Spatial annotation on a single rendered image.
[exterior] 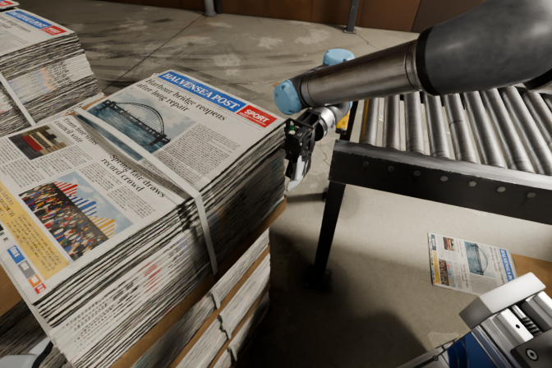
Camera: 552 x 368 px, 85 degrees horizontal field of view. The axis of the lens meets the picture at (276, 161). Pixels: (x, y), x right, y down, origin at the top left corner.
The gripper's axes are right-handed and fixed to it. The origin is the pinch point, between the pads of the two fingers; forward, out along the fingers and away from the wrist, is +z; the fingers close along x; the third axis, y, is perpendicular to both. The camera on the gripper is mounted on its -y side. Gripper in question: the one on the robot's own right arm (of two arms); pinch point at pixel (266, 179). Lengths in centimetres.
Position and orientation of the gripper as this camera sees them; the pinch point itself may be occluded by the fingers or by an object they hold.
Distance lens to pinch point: 66.2
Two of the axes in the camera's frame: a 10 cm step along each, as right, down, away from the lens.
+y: -0.1, -7.2, -6.9
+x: 8.1, 4.0, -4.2
